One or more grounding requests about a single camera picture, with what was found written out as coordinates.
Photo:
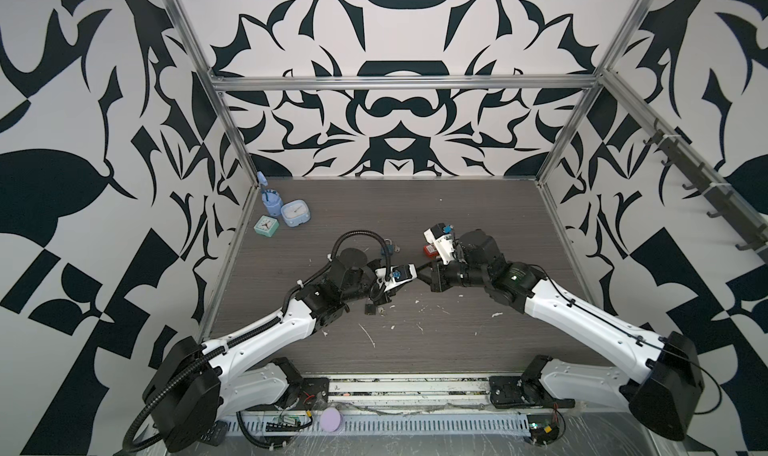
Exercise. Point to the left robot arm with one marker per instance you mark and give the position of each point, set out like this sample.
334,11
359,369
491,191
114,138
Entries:
199,382

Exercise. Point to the blue pen holder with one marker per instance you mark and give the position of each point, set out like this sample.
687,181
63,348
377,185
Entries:
271,198

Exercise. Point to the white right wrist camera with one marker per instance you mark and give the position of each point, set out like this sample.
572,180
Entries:
441,237

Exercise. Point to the light blue alarm clock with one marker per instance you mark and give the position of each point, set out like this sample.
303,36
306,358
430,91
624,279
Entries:
295,213

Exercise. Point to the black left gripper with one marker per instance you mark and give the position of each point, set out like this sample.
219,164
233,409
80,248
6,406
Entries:
381,296

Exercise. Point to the right electronics board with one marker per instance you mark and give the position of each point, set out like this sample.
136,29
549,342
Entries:
546,429

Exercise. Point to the white cable duct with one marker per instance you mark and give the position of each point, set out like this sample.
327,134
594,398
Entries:
515,425

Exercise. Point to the red safety padlock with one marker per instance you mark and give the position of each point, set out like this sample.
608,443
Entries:
430,250

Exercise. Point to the black remote control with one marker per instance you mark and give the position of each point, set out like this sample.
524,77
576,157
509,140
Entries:
215,435

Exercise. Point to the purple round disc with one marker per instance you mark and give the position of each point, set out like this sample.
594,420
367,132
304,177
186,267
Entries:
331,420

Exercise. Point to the small black padlock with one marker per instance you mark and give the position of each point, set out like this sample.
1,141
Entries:
370,309

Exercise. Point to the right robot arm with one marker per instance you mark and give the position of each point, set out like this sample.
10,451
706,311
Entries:
657,379

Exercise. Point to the wall hook rack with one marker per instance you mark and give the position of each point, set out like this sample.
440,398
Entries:
702,179

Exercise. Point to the green small clock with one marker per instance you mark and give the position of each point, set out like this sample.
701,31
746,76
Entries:
266,226

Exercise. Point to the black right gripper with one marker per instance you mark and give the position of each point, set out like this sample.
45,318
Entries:
438,278

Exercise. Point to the aluminium frame corner post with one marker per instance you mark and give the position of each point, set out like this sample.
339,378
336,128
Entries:
195,52

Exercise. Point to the green circuit board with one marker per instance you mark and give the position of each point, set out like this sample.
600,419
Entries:
287,423

